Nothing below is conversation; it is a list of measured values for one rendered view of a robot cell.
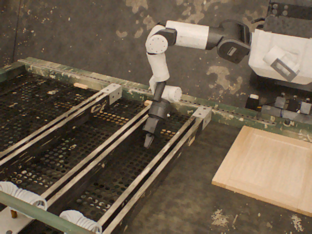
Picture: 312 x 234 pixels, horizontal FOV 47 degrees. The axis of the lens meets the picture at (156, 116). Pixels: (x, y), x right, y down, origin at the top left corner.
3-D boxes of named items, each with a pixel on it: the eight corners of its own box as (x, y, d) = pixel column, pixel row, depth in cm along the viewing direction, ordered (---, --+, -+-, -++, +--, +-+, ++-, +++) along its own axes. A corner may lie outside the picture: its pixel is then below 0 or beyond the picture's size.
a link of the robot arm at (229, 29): (209, 18, 141) (243, 23, 141) (205, 36, 148) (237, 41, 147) (208, 35, 133) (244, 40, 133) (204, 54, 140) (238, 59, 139)
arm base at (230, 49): (215, 40, 151) (220, 16, 142) (245, 44, 150) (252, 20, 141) (214, 62, 140) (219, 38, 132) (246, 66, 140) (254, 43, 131)
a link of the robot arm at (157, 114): (146, 135, 160) (155, 111, 163) (165, 141, 157) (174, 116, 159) (136, 127, 149) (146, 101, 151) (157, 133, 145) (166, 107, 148)
